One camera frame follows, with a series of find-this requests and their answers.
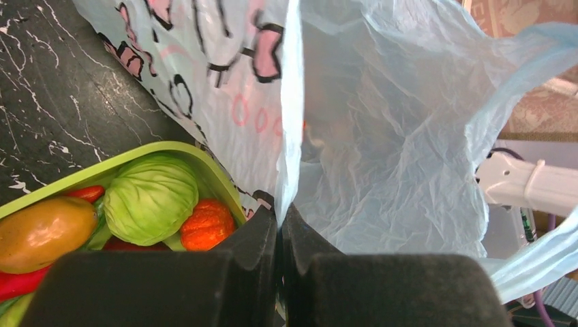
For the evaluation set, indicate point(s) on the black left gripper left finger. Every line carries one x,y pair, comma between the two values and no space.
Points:
230,285

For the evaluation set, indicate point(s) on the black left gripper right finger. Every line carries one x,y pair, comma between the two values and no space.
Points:
325,287

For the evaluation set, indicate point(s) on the light blue plastic bag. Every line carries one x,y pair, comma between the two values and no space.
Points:
371,117

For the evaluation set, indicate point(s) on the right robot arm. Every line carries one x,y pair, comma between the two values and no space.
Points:
509,181

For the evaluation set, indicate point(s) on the small orange pumpkin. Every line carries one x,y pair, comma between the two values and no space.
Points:
209,224

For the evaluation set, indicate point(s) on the green cabbage at back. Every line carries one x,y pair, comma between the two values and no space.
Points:
150,198

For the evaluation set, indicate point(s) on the dark red onion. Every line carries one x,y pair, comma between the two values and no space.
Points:
116,244

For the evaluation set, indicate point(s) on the red tomato at back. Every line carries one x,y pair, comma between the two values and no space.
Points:
90,193

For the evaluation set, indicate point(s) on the brown potato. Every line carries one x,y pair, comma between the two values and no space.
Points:
38,235

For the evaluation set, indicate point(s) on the long red chili pepper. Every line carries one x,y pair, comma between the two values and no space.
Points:
14,285

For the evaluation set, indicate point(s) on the green plastic vegetable bin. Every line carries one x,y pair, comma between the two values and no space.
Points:
212,183

